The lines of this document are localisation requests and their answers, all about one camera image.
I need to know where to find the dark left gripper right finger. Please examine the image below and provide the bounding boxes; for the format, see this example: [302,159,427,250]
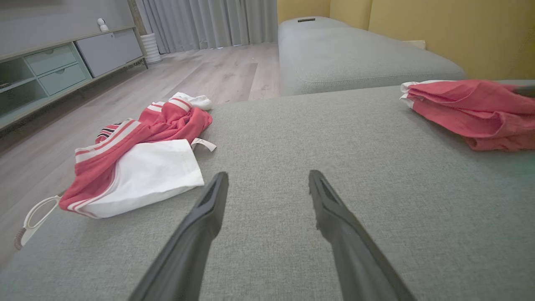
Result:
[308,170,418,301]

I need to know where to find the grey curtain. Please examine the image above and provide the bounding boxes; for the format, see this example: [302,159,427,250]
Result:
[136,0,278,54]

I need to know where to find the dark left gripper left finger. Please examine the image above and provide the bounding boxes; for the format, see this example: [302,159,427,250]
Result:
[127,171,229,301]

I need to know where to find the red and white shorts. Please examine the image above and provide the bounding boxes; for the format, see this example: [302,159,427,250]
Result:
[59,92,217,219]

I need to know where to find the large grey sofa seat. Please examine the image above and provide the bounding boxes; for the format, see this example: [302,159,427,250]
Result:
[0,79,535,301]

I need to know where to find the white ribbed cylinder appliance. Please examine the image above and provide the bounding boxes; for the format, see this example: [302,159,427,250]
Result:
[140,33,163,64]

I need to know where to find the grey-green TV cabinet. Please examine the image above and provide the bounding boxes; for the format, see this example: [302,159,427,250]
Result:
[0,25,149,132]

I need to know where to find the red basketball jersey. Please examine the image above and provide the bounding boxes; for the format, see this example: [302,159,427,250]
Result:
[400,79,535,152]

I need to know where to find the grey sofa cushion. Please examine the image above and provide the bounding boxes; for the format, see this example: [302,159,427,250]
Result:
[277,17,466,97]

